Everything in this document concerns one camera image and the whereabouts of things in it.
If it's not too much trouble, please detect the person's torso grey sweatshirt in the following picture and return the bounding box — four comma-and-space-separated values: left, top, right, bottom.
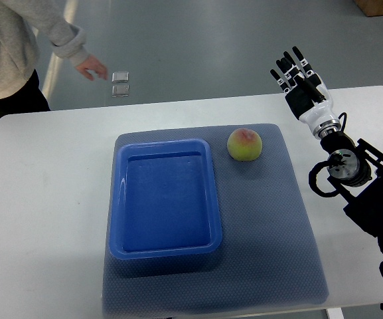
0, 1, 50, 118

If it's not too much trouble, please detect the lower metal floor plate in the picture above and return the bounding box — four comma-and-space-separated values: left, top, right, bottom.
112, 84, 129, 98

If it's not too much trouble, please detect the green red peach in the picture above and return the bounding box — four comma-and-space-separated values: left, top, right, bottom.
227, 128, 263, 161

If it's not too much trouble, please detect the brown cardboard box corner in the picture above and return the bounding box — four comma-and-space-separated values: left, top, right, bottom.
354, 0, 383, 17

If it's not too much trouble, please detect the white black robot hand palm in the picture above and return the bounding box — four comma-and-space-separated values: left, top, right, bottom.
285, 73, 339, 132

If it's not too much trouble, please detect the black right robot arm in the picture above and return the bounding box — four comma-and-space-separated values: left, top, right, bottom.
270, 47, 383, 310

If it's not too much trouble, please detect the grey blue table mat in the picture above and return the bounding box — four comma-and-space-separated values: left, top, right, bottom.
102, 124, 329, 318

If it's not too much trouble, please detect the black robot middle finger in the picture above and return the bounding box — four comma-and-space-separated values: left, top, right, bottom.
283, 51, 301, 78

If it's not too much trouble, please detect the person's bare hand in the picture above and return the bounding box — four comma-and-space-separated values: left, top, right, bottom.
75, 54, 108, 81

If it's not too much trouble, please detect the blue plastic tray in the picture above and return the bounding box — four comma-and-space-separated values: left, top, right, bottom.
108, 139, 222, 261

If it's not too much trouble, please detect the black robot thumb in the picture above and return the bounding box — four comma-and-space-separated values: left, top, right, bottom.
295, 74, 326, 103

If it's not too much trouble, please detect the upper metal floor plate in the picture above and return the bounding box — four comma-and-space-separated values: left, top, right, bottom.
112, 71, 129, 83

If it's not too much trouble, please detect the grey sweatshirt sleeve forearm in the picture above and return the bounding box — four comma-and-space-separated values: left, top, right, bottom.
18, 1, 89, 66

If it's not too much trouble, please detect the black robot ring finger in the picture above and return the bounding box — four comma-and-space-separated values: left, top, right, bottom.
276, 58, 295, 86

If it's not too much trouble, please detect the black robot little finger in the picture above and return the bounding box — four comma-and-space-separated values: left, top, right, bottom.
270, 69, 291, 94

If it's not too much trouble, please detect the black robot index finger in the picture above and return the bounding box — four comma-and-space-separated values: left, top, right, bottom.
292, 46, 314, 77

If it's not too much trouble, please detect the metal floor plate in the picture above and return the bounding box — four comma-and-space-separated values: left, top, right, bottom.
112, 71, 129, 83
112, 84, 129, 98

